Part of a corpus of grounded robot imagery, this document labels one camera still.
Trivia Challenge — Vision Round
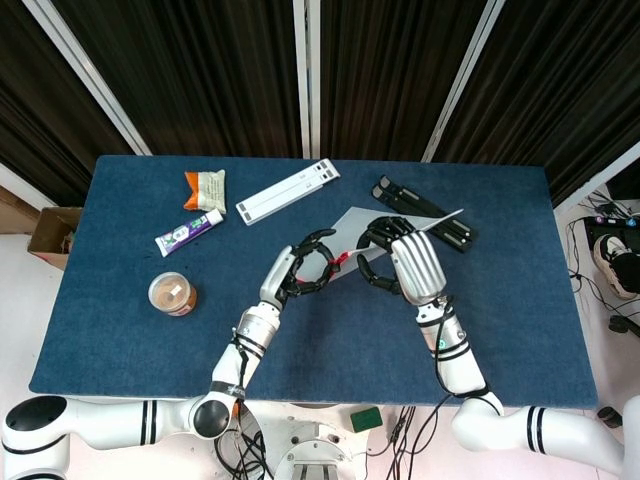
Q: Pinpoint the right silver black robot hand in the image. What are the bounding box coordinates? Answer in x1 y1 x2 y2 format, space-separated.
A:
355 214 448 305

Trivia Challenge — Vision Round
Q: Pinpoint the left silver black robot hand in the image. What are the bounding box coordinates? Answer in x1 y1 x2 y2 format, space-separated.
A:
258 228 337 307

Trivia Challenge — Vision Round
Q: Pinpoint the white mesh zipper pouch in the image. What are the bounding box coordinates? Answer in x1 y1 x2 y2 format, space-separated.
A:
327 206 466 284

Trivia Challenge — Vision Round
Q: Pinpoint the black folding laptop stand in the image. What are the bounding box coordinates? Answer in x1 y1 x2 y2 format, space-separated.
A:
371 174 480 255

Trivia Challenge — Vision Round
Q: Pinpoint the white folding laptop stand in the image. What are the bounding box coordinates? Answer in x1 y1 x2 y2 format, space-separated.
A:
235 158 342 228

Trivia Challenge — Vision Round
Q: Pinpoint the purple white toothpaste tube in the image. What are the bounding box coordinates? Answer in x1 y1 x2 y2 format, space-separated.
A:
154 208 224 259

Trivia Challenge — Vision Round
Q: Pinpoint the clear rubber band jar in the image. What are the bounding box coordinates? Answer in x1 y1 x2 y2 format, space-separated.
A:
147 271 198 318

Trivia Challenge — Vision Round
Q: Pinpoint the orange white snack packet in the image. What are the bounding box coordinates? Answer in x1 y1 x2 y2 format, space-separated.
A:
183 169 229 216

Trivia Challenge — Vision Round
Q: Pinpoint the green square pad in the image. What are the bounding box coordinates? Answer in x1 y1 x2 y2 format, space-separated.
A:
349 407 382 434

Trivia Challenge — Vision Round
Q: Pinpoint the blue velvet table cloth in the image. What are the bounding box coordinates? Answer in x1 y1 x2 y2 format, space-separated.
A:
28 154 600 409

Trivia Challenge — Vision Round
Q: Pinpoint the white robot torso base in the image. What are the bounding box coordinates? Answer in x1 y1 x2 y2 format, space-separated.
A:
249 402 372 480

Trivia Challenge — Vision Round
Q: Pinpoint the black pleated curtain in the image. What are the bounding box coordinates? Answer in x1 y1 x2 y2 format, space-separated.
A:
432 0 640 207
0 0 137 207
52 0 304 159
317 0 489 163

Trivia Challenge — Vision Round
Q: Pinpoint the black white sneaker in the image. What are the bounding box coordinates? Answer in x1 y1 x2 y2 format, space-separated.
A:
593 233 640 301

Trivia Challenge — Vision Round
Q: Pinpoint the brown cardboard box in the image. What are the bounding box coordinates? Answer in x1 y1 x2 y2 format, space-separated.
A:
27 206 84 271

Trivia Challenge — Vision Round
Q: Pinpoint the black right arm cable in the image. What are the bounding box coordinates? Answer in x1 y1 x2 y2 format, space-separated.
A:
428 294 495 401

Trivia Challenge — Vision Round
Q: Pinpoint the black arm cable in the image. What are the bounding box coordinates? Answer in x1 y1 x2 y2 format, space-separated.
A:
231 327 252 401
428 294 495 401

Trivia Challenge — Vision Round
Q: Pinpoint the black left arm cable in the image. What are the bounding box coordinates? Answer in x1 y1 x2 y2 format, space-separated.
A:
231 327 252 401

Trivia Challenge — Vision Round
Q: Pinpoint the black floor cable bundle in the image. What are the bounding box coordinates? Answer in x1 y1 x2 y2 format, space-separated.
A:
566 189 640 341

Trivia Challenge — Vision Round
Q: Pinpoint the white frame post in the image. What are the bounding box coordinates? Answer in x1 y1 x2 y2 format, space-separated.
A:
292 0 322 160
22 0 153 156
421 0 506 164
551 142 640 214

